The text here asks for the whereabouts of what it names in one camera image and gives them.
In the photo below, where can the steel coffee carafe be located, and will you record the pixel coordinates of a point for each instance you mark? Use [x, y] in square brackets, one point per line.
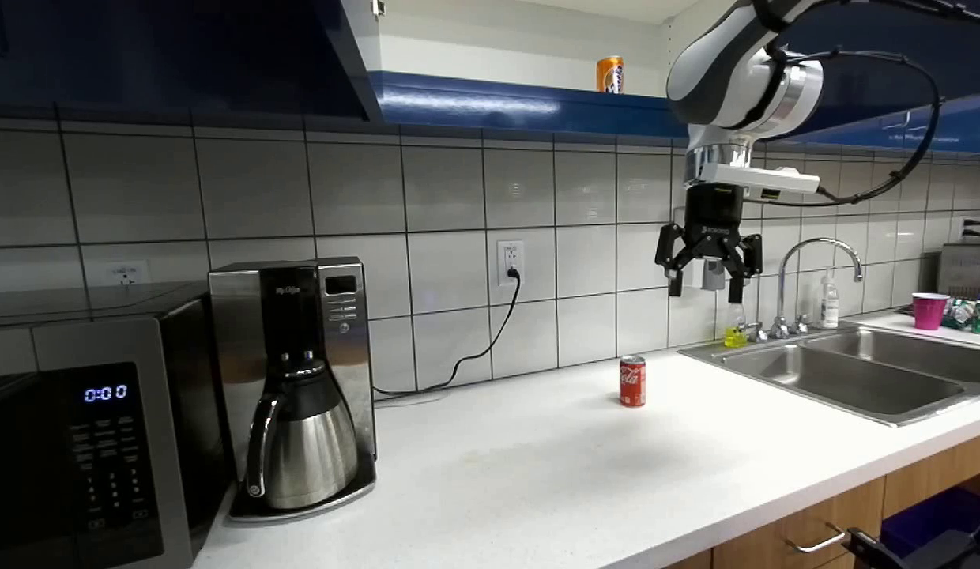
[305, 448]

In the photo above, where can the empty white wall outlet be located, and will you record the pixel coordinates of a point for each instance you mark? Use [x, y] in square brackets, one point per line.
[126, 277]

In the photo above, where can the white outlet with plug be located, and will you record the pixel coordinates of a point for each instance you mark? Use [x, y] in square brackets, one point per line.
[511, 257]

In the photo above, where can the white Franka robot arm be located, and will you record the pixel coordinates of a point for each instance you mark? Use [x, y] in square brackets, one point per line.
[723, 64]

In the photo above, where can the grey metal appliance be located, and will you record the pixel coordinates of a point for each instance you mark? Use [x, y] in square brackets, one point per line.
[965, 271]

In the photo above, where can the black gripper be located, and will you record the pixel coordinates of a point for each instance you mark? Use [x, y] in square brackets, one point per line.
[711, 211]

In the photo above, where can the yellow dish scrubber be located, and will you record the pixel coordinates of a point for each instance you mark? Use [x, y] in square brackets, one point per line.
[735, 339]

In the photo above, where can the pink cup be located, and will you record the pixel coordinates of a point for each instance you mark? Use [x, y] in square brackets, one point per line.
[931, 312]

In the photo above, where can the black stand part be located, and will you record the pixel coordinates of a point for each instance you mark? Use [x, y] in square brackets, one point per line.
[910, 553]

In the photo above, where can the clear soap bottle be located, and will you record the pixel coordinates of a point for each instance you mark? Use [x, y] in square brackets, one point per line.
[828, 307]

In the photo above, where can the steel microwave oven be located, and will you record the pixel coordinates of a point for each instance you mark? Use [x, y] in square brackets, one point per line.
[81, 443]

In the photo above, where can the blue bin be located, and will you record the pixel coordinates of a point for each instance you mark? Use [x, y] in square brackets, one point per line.
[934, 517]

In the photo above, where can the wooden base cabinet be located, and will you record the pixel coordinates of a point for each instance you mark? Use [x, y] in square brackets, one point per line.
[827, 517]

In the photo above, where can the steel and black coffee maker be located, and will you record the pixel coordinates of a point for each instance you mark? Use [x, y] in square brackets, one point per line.
[341, 317]

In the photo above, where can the stainless steel sink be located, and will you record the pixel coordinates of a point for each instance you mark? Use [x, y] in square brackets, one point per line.
[859, 384]

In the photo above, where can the chrome gooseneck faucet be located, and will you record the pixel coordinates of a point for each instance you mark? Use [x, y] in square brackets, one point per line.
[784, 274]

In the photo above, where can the red cola can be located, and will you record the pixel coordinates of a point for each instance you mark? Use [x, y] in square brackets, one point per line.
[632, 382]

